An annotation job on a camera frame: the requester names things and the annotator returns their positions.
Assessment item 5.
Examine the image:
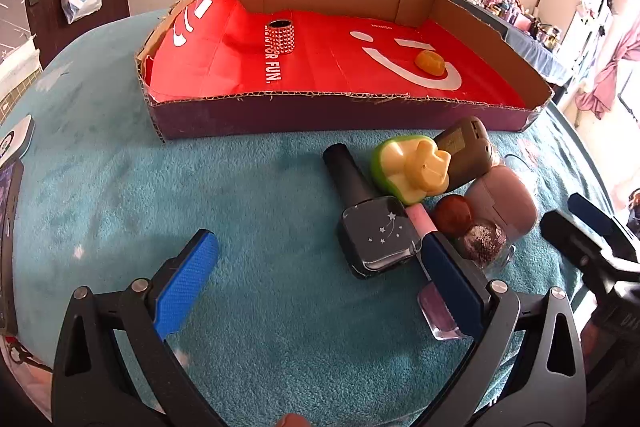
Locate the black smartphone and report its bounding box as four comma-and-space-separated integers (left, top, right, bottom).
0, 159, 25, 335

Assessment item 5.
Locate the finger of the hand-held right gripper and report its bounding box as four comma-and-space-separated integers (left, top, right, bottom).
568, 193, 640, 253
541, 210, 640, 268

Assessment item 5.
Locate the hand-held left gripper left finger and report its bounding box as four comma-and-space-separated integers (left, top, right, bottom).
51, 228, 236, 427

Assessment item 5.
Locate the brown ball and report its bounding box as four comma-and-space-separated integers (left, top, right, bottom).
432, 195, 473, 236

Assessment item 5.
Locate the green and yellow toy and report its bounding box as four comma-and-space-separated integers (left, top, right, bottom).
370, 135, 452, 208

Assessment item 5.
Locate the small orange cap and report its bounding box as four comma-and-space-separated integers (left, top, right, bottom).
414, 51, 446, 76

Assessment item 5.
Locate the cardboard box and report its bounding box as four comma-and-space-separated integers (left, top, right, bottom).
135, 0, 555, 142

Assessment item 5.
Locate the pink earbud case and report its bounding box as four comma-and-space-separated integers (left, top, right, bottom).
465, 165, 540, 250

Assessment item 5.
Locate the white rounded device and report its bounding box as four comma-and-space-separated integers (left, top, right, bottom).
0, 114, 35, 168

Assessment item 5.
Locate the rhinestone studded cylinder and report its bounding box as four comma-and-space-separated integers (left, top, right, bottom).
264, 20, 297, 56

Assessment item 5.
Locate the clear plastic lid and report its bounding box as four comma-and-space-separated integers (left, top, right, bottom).
502, 153, 540, 198

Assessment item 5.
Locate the purple nail polish bottle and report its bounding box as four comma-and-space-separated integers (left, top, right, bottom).
405, 204, 466, 341

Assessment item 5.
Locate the red printed box liner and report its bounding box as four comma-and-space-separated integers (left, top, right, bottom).
147, 0, 526, 108

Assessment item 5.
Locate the row of cosmetic bottles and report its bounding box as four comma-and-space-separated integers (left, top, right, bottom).
452, 0, 563, 52

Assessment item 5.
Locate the black nail polish bottle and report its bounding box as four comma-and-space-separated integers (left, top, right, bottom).
322, 144, 423, 280

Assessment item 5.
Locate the white cabinet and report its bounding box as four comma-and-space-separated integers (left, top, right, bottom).
537, 0, 616, 72

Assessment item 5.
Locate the table with blue cloth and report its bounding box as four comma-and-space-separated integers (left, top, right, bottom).
450, 0, 583, 88

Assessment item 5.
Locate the small glitter jar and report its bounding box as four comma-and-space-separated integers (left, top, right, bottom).
455, 223, 501, 265

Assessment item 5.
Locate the olive grey device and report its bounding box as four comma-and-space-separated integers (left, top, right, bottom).
432, 117, 496, 195

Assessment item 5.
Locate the pink hanging cloth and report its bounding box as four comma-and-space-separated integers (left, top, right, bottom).
575, 14, 636, 115

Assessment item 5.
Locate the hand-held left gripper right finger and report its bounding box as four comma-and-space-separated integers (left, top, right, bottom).
419, 231, 587, 427

